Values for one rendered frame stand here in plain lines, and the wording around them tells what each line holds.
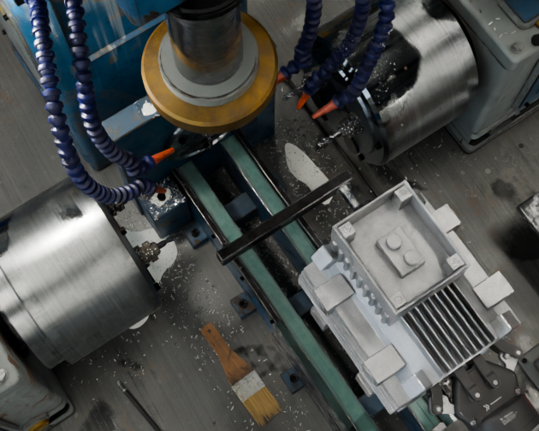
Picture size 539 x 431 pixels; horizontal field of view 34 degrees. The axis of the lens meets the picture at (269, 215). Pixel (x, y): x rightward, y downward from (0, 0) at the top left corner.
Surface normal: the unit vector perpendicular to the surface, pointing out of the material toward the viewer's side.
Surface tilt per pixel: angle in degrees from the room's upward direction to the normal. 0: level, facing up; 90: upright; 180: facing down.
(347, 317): 1
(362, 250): 1
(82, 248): 13
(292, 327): 0
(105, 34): 90
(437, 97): 54
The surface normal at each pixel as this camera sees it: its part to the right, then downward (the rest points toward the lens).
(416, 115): 0.47, 0.50
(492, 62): -0.83, 0.53
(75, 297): 0.33, 0.20
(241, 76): 0.00, -0.32
